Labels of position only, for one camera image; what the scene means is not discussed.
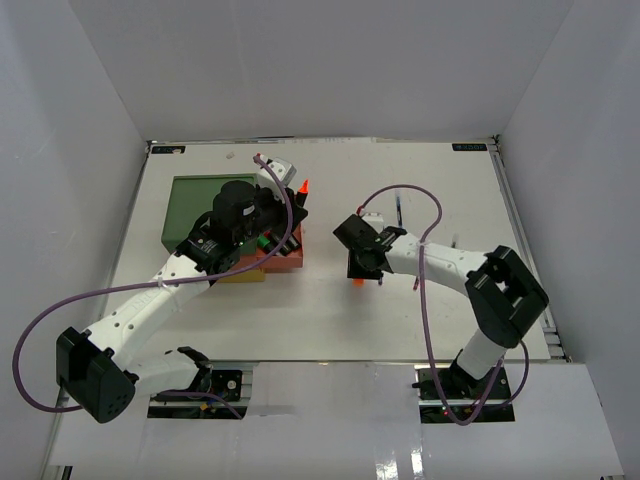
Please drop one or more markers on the red drawer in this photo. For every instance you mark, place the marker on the red drawer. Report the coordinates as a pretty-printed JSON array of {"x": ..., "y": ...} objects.
[{"x": 290, "y": 256}]

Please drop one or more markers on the orange highlighter black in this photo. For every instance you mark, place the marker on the orange highlighter black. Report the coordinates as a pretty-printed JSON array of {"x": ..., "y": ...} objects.
[{"x": 302, "y": 194}]

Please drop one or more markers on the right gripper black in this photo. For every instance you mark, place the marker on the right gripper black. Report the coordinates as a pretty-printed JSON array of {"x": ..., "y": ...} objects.
[{"x": 355, "y": 272}]

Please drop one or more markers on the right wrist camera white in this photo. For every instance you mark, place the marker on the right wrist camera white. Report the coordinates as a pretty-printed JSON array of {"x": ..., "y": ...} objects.
[{"x": 374, "y": 219}]

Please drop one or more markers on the black corner label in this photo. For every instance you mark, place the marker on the black corner label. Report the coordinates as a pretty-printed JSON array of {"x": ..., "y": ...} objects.
[
  {"x": 469, "y": 147},
  {"x": 167, "y": 149}
]

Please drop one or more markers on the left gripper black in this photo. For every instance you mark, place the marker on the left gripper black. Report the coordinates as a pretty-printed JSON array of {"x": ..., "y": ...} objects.
[{"x": 270, "y": 196}]

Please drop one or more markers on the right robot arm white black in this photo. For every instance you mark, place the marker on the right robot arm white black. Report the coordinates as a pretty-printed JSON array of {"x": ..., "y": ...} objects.
[{"x": 505, "y": 297}]

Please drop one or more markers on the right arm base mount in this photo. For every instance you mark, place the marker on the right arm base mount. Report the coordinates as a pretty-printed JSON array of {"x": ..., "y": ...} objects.
[{"x": 463, "y": 400}]

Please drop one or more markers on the green drawer cabinet box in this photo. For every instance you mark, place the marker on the green drawer cabinet box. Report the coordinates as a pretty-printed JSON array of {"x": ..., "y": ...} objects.
[{"x": 190, "y": 197}]

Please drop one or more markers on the left black corner label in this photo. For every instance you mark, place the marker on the left black corner label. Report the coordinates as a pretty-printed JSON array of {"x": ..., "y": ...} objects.
[{"x": 167, "y": 149}]

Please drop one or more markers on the blue pen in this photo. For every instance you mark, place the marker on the blue pen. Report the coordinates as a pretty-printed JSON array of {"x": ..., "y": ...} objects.
[{"x": 398, "y": 205}]

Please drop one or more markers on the right black corner label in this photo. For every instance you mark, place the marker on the right black corner label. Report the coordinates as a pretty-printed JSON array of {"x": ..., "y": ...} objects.
[{"x": 469, "y": 147}]

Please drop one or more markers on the green cap black highlighter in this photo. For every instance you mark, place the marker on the green cap black highlighter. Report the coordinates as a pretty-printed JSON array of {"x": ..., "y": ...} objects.
[{"x": 266, "y": 245}]

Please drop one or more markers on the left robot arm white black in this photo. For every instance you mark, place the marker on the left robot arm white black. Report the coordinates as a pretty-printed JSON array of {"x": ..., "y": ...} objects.
[{"x": 97, "y": 367}]

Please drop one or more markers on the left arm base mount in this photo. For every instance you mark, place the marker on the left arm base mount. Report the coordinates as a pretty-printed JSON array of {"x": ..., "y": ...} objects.
[{"x": 223, "y": 394}]

